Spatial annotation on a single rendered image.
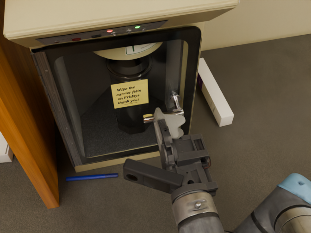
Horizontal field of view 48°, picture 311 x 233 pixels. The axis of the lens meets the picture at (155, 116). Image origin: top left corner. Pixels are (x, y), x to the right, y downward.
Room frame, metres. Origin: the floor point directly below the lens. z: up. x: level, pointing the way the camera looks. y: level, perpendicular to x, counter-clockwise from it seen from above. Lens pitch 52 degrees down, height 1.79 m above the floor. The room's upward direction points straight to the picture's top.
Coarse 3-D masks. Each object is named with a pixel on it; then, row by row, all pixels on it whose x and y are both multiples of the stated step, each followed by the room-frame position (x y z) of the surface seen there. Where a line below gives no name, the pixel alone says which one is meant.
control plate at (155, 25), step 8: (144, 24) 0.42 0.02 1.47; (152, 24) 0.43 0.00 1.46; (160, 24) 0.44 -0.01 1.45; (88, 32) 0.40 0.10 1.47; (96, 32) 0.41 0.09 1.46; (104, 32) 0.42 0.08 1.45; (112, 32) 0.44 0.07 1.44; (120, 32) 0.45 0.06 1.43; (40, 40) 0.39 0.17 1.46; (48, 40) 0.40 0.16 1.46; (56, 40) 0.42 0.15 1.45; (64, 40) 0.43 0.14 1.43
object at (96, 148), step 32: (160, 32) 0.50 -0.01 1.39; (192, 32) 0.51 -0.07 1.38; (64, 64) 0.46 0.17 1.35; (96, 64) 0.48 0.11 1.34; (128, 64) 0.49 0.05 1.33; (160, 64) 0.50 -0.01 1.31; (192, 64) 0.52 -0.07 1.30; (64, 96) 0.46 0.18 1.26; (96, 96) 0.47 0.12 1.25; (160, 96) 0.50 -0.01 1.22; (192, 96) 0.52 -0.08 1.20; (96, 128) 0.47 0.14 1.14; (128, 128) 0.49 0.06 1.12; (96, 160) 0.47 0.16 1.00
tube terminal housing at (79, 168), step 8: (192, 24) 0.53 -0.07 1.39; (200, 24) 0.53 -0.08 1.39; (136, 32) 0.51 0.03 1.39; (144, 32) 0.51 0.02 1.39; (80, 40) 0.48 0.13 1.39; (32, 48) 0.46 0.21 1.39; (200, 48) 0.53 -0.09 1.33; (192, 112) 0.54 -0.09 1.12; (152, 152) 0.51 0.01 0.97; (112, 160) 0.49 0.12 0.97; (120, 160) 0.49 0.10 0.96; (80, 168) 0.47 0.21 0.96; (88, 168) 0.47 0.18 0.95; (96, 168) 0.48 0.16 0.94
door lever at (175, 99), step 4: (172, 96) 0.51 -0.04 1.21; (176, 96) 0.51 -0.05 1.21; (172, 100) 0.50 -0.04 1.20; (176, 100) 0.50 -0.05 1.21; (176, 104) 0.49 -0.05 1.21; (176, 108) 0.48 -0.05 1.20; (180, 108) 0.48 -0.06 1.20; (164, 112) 0.46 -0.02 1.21; (168, 112) 0.46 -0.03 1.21; (172, 112) 0.46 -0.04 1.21; (176, 112) 0.46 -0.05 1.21; (180, 112) 0.46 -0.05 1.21; (144, 116) 0.45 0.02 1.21; (148, 116) 0.45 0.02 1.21; (152, 116) 0.45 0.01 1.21; (144, 120) 0.44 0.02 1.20; (148, 120) 0.45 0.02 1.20; (152, 120) 0.45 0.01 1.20
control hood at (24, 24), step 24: (24, 0) 0.42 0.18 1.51; (48, 0) 0.42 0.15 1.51; (72, 0) 0.42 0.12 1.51; (96, 0) 0.42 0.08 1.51; (120, 0) 0.42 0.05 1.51; (144, 0) 0.42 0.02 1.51; (168, 0) 0.42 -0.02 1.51; (192, 0) 0.42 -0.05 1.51; (216, 0) 0.42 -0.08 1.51; (24, 24) 0.37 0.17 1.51; (48, 24) 0.37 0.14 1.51; (72, 24) 0.37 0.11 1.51; (96, 24) 0.38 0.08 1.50; (120, 24) 0.39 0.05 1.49; (168, 24) 0.46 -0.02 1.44
